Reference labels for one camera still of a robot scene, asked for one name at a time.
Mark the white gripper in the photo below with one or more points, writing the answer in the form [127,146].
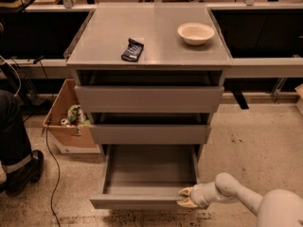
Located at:
[199,195]

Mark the grey bottom drawer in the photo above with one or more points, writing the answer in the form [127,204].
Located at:
[138,177]

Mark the grey drawer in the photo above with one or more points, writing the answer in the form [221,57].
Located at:
[151,128]
[143,91]
[138,177]

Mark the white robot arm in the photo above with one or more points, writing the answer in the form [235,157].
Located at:
[277,208]

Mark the grey middle drawer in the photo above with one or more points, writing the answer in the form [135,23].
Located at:
[151,128]

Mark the grey drawer cabinet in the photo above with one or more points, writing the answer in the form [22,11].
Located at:
[165,52]

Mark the grey top drawer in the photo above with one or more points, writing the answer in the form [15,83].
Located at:
[143,91]

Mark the crumpled green white wrapper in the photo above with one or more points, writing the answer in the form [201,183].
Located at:
[75,117]

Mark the brown cardboard box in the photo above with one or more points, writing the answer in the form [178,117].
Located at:
[73,139]

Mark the dark blue snack packet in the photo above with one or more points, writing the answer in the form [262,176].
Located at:
[133,51]

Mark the white paper bowl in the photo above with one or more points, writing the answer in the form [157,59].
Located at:
[195,33]

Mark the black shoe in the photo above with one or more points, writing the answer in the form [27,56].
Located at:
[31,172]

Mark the dark trouser leg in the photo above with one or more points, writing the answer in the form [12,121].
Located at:
[15,148]

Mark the black table bracket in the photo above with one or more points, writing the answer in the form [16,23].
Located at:
[240,99]

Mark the grey workbench frame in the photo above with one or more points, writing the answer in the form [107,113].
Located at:
[109,17]

